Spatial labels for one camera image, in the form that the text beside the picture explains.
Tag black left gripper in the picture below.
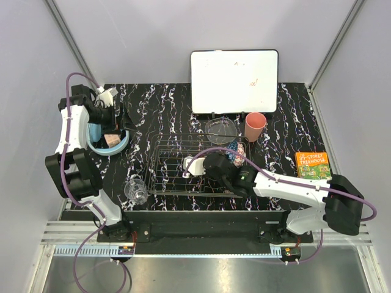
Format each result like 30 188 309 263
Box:
88 101 137 134

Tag blue geometric patterned bowl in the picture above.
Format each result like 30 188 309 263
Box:
225 141 246 167

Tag clear glass bowl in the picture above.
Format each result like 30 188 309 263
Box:
205 117 238 145

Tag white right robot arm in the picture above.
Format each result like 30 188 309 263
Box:
183 151 364 242

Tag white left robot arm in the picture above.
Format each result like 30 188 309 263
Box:
45 84 134 242

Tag light blue headphones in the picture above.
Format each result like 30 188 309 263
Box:
86 123 130 156

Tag pink plastic cup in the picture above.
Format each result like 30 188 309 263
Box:
244 112 267 142

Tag clear faceted glass tumbler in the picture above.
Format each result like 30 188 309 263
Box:
124 178 149 204

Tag orange treehouse book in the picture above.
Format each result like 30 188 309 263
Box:
295 152 332 180

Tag white dry-erase board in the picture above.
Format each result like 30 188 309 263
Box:
190 49 279 114

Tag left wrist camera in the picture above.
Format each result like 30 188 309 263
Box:
71 84 97 101

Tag black wire dish rack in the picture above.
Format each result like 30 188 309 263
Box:
145 133 251 198

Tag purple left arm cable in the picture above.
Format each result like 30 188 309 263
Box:
59 72 132 293

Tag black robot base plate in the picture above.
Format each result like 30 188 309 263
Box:
97 210 315 256

